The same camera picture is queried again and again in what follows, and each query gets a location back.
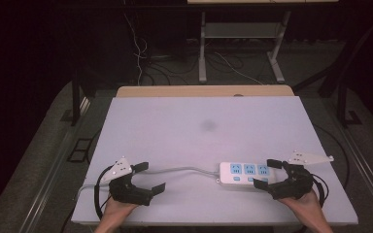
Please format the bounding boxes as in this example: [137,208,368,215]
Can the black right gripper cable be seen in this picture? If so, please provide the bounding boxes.
[310,173,330,209]

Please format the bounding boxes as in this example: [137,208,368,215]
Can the white metal stand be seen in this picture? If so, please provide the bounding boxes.
[197,10,292,84]

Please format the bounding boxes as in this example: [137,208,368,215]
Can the black floor frame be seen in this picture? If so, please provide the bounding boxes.
[65,137,94,164]

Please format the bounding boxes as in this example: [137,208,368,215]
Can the black metal stand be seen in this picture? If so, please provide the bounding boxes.
[59,66,92,127]
[335,79,363,128]

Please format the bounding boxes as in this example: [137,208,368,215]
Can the black slanted stand leg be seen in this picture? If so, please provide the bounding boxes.
[291,14,373,99]

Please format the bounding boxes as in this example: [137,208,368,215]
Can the white power strip blue sockets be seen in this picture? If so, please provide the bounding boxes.
[218,161,278,189]

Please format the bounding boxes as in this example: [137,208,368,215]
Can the person's left hand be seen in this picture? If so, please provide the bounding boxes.
[101,194,141,225]

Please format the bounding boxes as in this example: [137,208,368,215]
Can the black floor cable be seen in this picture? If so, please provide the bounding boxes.
[313,123,352,190]

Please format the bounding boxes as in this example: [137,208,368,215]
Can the white floor cable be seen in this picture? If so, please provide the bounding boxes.
[213,51,265,86]

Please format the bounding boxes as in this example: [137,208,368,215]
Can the metal floor rail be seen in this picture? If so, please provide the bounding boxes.
[18,96,92,233]
[331,120,373,221]

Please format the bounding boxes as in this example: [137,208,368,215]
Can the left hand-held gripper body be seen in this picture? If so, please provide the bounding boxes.
[100,156,154,207]

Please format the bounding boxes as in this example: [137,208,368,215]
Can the wooden table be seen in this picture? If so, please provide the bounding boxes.
[115,84,295,98]

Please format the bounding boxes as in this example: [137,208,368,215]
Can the grey power strip cable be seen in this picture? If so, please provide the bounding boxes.
[76,165,222,200]

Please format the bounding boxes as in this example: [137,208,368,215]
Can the person's right hand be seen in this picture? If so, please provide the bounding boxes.
[277,188,326,225]

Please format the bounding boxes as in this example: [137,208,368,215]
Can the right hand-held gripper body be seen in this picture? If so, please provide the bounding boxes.
[267,150,335,200]

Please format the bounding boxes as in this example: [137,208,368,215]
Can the thin white hanging cable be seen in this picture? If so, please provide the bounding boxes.
[121,2,149,86]

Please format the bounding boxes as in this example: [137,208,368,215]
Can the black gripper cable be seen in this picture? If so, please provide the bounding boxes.
[92,165,114,221]
[310,173,330,209]

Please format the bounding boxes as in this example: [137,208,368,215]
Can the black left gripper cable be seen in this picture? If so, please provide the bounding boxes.
[92,165,114,221]

